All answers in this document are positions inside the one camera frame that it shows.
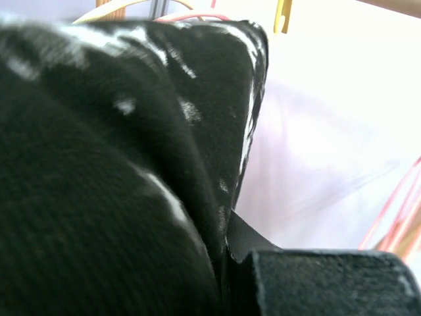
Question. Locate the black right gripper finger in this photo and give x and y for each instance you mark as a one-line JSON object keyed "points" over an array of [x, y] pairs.
{"points": [[267, 280]]}

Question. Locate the yellow hanger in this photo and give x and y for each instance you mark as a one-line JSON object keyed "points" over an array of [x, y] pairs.
{"points": [[116, 10]]}

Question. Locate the wooden clothes rack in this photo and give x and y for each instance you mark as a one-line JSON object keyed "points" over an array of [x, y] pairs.
{"points": [[385, 16]]}

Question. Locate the black white patterned trousers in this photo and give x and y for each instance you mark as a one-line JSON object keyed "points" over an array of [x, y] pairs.
{"points": [[123, 148]]}

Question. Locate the empty pink hanger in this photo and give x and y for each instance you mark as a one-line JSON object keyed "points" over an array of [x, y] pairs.
{"points": [[404, 238], [411, 174]]}

